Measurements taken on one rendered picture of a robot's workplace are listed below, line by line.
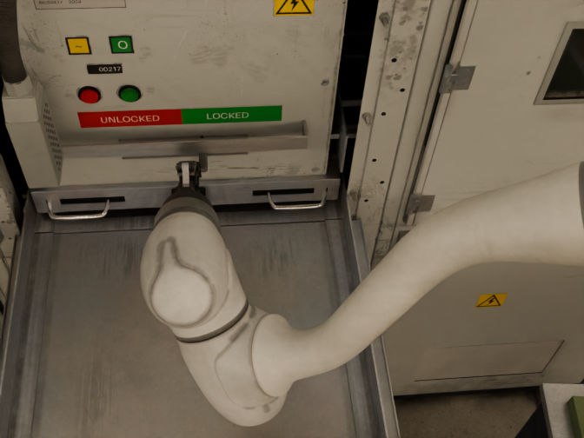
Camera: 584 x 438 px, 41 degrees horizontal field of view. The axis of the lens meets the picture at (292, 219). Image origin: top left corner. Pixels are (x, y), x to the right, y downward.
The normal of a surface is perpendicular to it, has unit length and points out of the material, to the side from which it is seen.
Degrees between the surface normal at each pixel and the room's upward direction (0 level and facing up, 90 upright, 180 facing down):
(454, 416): 0
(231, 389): 70
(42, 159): 90
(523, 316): 90
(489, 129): 90
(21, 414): 0
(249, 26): 90
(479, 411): 0
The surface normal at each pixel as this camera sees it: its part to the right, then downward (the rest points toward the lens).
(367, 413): 0.04, -0.59
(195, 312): 0.17, 0.45
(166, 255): -0.35, -0.72
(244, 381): -0.25, 0.47
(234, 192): 0.09, 0.80
